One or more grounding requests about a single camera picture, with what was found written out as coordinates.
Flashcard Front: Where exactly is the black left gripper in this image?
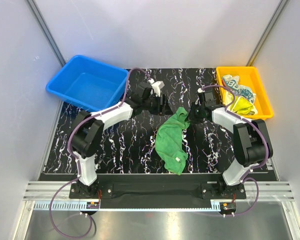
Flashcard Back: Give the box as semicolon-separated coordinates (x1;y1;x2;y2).
141;93;173;116

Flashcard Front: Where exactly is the green microfiber towel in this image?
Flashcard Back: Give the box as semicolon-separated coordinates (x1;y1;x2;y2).
155;107;190;175

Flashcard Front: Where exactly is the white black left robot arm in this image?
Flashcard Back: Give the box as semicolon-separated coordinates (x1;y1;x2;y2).
68;87;173;198

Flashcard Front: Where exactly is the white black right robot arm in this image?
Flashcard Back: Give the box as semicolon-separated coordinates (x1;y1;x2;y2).
187;88;273;199

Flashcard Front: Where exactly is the yellow cloth in bin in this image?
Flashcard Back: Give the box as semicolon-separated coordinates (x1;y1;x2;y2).
227;96;258;116

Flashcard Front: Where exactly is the teal patterned cloth in bin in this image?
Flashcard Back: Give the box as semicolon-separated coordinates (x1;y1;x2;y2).
221;74;257;104

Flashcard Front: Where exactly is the yellow plastic bin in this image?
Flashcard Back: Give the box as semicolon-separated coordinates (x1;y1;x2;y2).
216;66;274;120

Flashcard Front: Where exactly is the blue plastic bin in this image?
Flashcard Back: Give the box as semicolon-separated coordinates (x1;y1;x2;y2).
46;55;128;112

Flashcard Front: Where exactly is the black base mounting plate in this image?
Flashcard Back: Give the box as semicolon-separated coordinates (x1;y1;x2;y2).
69;173;247;211

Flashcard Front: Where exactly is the right power connector block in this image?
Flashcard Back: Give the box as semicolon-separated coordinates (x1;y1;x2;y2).
221;202;237;212

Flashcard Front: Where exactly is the power connector block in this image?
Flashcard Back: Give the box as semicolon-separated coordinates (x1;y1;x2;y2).
86;201;100;211
221;202;237;212

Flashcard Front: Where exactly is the left power connector block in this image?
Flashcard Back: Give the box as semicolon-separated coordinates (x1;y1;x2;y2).
86;201;100;211

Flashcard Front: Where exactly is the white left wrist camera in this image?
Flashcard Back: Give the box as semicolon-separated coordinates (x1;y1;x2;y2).
148;78;165;97

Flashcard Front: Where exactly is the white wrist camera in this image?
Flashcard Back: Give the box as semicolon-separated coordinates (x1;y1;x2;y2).
197;88;206;102
148;78;165;97

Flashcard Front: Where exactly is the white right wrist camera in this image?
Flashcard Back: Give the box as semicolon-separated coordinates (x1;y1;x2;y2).
197;88;206;102

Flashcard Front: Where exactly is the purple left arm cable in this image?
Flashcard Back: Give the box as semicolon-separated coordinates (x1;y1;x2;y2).
49;67;156;238

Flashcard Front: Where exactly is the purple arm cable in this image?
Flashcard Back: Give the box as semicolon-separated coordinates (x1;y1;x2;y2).
49;67;156;238
202;84;268;216

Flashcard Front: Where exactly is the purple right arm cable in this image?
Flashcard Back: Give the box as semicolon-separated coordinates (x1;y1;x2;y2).
202;84;268;216

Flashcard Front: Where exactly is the aluminium frame rail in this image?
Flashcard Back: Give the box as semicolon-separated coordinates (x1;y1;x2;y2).
23;170;294;214

